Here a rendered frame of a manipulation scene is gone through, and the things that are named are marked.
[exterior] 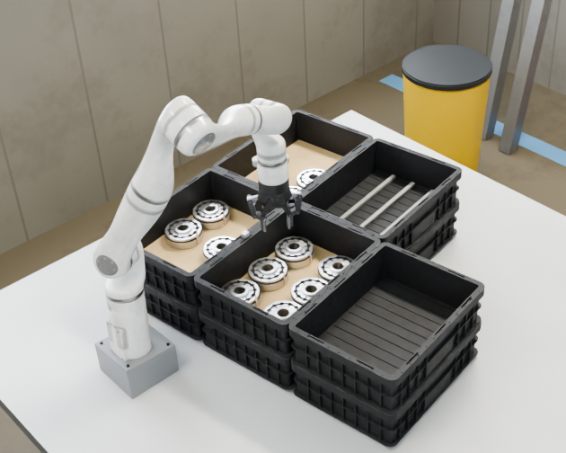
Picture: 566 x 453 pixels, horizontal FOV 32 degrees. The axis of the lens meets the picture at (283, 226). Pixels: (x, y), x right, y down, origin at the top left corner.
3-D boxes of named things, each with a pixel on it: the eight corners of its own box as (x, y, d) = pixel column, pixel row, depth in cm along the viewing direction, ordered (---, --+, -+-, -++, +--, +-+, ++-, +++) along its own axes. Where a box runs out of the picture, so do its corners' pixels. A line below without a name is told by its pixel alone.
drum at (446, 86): (498, 177, 433) (509, 59, 398) (451, 216, 412) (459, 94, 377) (429, 150, 453) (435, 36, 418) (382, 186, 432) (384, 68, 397)
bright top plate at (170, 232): (182, 246, 264) (181, 244, 263) (157, 232, 269) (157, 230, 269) (209, 228, 269) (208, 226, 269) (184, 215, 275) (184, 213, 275)
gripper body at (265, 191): (256, 185, 233) (259, 217, 239) (292, 182, 233) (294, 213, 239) (254, 167, 239) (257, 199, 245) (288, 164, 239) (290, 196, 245)
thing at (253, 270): (270, 288, 248) (270, 286, 248) (240, 273, 253) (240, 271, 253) (295, 268, 254) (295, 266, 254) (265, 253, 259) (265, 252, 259)
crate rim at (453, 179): (383, 247, 251) (384, 240, 249) (292, 208, 267) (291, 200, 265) (464, 175, 275) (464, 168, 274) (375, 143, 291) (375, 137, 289)
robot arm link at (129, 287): (109, 221, 230) (118, 280, 239) (88, 242, 223) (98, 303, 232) (144, 227, 227) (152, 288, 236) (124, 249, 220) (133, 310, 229)
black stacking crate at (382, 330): (393, 420, 217) (393, 384, 210) (288, 364, 232) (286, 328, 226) (483, 322, 241) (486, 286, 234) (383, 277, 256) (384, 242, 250)
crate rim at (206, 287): (285, 334, 227) (285, 326, 225) (191, 285, 243) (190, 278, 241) (383, 247, 251) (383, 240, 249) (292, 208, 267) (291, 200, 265)
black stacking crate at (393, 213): (383, 275, 257) (383, 241, 250) (294, 235, 272) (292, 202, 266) (461, 203, 281) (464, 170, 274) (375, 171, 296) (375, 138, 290)
